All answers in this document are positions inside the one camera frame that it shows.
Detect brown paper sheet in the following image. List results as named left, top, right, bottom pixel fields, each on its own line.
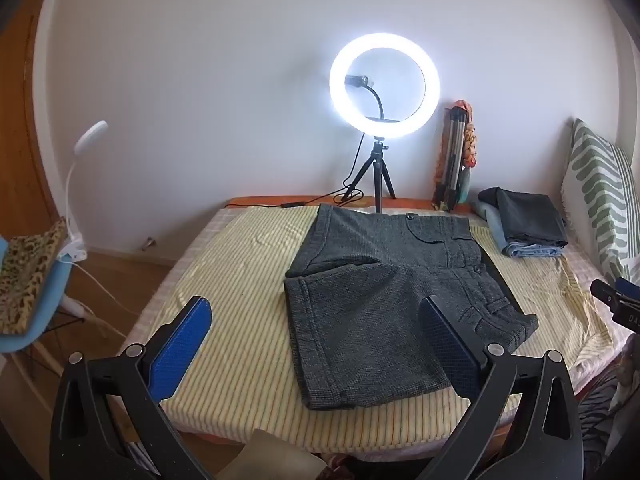
left=234, top=429, right=322, bottom=480

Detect black cable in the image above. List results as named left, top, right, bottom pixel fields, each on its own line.
left=226, top=151, right=377, bottom=209

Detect folded silver tripod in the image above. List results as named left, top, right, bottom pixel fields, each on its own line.
left=433, top=105, right=470, bottom=212

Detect bed mattress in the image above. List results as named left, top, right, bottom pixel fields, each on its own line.
left=121, top=195, right=640, bottom=463

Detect striped yellow bed sheet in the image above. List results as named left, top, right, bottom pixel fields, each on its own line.
left=131, top=206, right=614, bottom=453

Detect black tripod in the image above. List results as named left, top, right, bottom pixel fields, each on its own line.
left=341, top=136, right=397, bottom=214

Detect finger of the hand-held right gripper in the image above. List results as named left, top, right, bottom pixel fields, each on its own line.
left=590, top=277, right=640, bottom=333

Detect ring light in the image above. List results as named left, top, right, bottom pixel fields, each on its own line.
left=328, top=32, right=441, bottom=139

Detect folded dark grey pants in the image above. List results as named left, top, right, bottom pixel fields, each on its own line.
left=478, top=187, right=570, bottom=250

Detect light blue chair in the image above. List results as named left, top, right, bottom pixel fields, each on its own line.
left=0, top=236, right=108, bottom=371

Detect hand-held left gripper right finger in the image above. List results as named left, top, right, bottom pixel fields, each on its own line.
left=418, top=296, right=585, bottom=480

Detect white lamp cable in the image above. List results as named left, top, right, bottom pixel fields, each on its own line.
left=62, top=259, right=129, bottom=339

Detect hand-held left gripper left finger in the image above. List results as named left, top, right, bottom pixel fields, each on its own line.
left=49, top=296, right=214, bottom=480

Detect wooden door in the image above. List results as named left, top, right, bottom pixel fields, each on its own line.
left=0, top=0, right=66, bottom=281

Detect folded blue jeans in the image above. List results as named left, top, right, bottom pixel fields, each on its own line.
left=473, top=200, right=564, bottom=259

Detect phone holder gooseneck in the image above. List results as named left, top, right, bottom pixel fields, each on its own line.
left=344, top=74, right=401, bottom=124

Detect white clip desk lamp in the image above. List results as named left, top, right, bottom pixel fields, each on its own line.
left=57, top=120, right=109, bottom=263

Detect green patterned pillow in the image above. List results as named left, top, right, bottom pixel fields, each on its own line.
left=560, top=118, right=640, bottom=286

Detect grey short pants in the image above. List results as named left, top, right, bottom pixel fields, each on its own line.
left=283, top=203, right=540, bottom=411

